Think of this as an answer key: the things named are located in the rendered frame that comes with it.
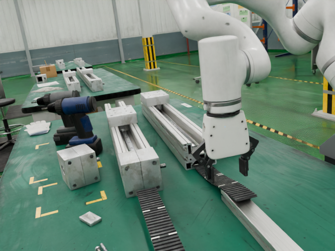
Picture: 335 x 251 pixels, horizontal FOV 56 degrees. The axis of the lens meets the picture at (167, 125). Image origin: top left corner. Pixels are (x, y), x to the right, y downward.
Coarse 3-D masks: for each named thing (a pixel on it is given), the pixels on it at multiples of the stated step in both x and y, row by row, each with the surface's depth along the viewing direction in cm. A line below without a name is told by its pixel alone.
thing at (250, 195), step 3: (252, 192) 69; (240, 195) 69; (243, 195) 69; (246, 195) 69; (249, 195) 68; (252, 195) 68; (255, 195) 68; (234, 198) 68; (237, 198) 67; (240, 198) 67; (243, 198) 67; (246, 198) 67; (249, 198) 68; (237, 201) 67
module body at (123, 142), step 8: (120, 104) 158; (112, 128) 117; (136, 128) 113; (112, 136) 115; (120, 136) 106; (128, 136) 114; (136, 136) 104; (144, 136) 104; (120, 144) 98; (128, 144) 106; (136, 144) 107; (144, 144) 96; (120, 152) 91
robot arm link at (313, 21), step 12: (312, 0) 97; (324, 0) 93; (300, 12) 101; (312, 12) 97; (324, 12) 93; (300, 24) 100; (312, 24) 98; (324, 24) 94; (312, 36) 100; (324, 36) 94; (324, 48) 94; (324, 60) 94; (324, 72) 96
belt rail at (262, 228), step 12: (228, 204) 72; (240, 204) 68; (252, 204) 67; (240, 216) 67; (252, 216) 63; (264, 216) 63; (252, 228) 61; (264, 228) 59; (276, 228) 59; (264, 240) 57; (276, 240) 55; (288, 240) 55
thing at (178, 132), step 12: (144, 108) 159; (168, 108) 138; (156, 120) 130; (168, 120) 129; (180, 120) 120; (168, 132) 113; (180, 132) 103; (192, 132) 106; (168, 144) 113; (180, 144) 95; (192, 144) 99; (180, 156) 98; (192, 156) 94; (204, 156) 95; (192, 168) 95
